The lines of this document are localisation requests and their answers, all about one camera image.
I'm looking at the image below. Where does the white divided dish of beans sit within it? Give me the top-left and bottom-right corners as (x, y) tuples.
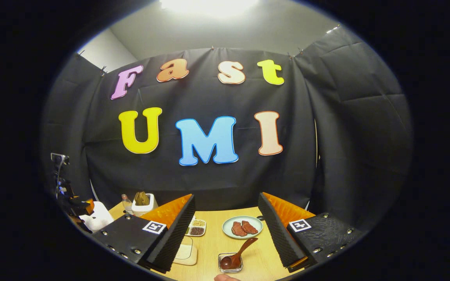
(186, 217), (207, 237)

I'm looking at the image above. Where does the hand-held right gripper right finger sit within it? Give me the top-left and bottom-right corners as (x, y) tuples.
(257, 192), (364, 273)

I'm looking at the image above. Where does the white toaster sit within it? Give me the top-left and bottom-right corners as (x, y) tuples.
(132, 193), (159, 217)

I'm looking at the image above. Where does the black backdrop cloth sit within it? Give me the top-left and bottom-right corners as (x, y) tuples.
(41, 25), (414, 235)

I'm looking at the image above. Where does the brown wooden spoon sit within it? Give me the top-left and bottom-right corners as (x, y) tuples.
(220, 237), (259, 270)

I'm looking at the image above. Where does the white rice cooker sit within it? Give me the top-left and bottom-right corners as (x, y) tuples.
(80, 201), (114, 233)

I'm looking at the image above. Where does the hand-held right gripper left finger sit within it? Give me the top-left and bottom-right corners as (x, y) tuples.
(91, 194), (196, 274)

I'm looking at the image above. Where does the pale green plate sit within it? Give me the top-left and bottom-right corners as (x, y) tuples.
(222, 216), (264, 239)

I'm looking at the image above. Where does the clear glass chopstick holder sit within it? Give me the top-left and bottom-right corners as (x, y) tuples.
(218, 253), (244, 273)

